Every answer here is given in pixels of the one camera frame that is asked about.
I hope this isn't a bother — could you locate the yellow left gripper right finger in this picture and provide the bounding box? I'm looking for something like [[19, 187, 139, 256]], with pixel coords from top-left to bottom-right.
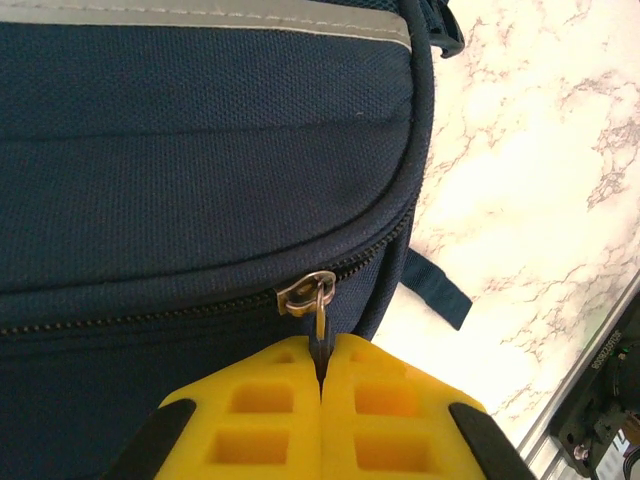
[[322, 335, 536, 480]]

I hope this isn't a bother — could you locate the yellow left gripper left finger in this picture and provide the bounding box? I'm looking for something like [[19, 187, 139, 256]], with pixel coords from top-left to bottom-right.
[[99, 335, 321, 480]]

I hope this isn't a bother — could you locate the navy blue backpack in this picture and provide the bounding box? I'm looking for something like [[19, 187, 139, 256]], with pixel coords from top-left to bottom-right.
[[0, 0, 474, 480]]

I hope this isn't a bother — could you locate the aluminium front frame rail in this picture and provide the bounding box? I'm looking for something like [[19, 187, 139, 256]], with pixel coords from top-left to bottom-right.
[[517, 285, 640, 480]]

